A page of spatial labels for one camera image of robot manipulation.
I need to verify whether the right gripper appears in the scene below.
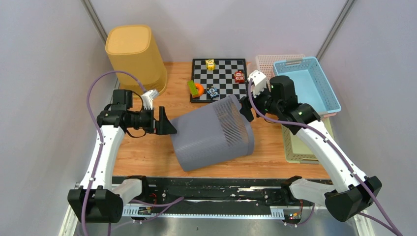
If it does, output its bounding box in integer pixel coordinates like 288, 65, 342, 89
239, 82, 282, 122

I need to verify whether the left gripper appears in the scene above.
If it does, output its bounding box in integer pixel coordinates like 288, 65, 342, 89
127, 106, 177, 135

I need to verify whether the grey and yellow laundry bin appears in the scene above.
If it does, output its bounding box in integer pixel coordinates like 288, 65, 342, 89
171, 95, 254, 172

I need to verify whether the large white plastic basket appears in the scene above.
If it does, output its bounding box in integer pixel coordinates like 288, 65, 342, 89
247, 54, 305, 80

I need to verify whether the green plastic basket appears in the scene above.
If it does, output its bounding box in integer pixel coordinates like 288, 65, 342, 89
281, 125, 320, 164

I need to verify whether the light blue plastic basket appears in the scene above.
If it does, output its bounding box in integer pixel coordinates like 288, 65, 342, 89
273, 57, 342, 113

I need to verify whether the yellow slatted laundry bin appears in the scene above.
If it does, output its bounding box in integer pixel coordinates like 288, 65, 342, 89
105, 25, 168, 94

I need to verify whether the pink plastic basket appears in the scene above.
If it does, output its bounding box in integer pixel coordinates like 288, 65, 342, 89
319, 112, 337, 118

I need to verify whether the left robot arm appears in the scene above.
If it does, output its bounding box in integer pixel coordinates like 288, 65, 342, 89
67, 89, 177, 223

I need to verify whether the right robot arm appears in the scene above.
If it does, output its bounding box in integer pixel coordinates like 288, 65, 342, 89
240, 71, 382, 222

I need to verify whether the red owl toy block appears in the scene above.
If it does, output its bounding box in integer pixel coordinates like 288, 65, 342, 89
233, 70, 245, 84

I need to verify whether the blue owl toy block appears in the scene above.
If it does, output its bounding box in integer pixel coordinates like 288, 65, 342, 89
207, 86, 220, 100

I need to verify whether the black and white chessboard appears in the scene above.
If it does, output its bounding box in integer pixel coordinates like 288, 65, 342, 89
190, 59, 247, 103

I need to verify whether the orange arch toy block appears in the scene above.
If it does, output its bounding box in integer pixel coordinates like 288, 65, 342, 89
195, 83, 204, 97

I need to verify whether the yellow owl toy block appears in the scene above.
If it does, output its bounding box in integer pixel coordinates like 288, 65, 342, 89
205, 59, 216, 71

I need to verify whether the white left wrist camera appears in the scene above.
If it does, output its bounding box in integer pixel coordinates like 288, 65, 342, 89
140, 89, 159, 110

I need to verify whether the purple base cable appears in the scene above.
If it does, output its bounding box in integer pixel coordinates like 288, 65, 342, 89
107, 195, 186, 232

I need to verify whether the black metal base rail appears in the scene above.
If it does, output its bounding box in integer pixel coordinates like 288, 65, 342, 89
122, 177, 312, 220

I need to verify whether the right aluminium frame post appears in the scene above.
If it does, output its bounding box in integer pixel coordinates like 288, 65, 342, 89
316, 0, 356, 61

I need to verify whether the aluminium frame post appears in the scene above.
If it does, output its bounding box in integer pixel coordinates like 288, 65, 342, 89
316, 0, 356, 61
81, 0, 107, 40

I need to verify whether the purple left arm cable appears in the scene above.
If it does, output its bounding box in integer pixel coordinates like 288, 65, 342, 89
80, 70, 147, 236

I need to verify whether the left aluminium frame post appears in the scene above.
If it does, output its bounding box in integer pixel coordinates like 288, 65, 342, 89
81, 0, 107, 40

